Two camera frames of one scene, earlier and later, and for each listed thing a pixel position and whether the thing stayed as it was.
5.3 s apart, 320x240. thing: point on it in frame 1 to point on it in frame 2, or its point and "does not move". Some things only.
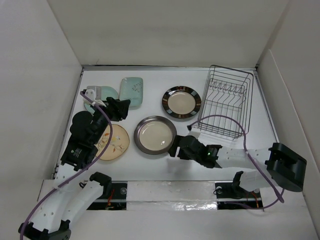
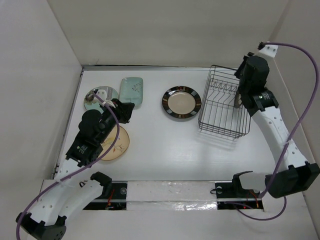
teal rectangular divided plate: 132,88 does not move
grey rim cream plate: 154,135 to 238,101
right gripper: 173,150 to 237,72
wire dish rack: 225,106 does not move
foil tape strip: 171,195 does not move
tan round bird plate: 118,144 does not move
